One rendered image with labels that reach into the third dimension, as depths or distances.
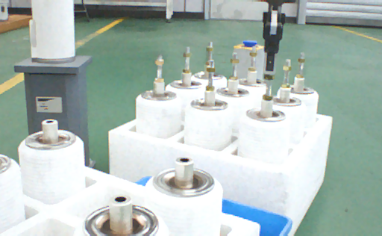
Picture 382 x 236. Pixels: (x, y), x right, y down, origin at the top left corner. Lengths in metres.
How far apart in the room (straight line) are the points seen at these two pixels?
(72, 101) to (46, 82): 0.07
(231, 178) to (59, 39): 0.49
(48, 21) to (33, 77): 0.13
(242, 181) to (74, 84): 0.45
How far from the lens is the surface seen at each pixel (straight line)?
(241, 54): 1.20
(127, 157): 0.89
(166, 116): 0.87
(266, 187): 0.76
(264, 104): 0.79
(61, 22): 0.99
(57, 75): 0.98
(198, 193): 0.49
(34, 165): 0.64
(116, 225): 0.43
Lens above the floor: 0.49
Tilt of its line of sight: 17 degrees down
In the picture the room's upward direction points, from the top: 2 degrees clockwise
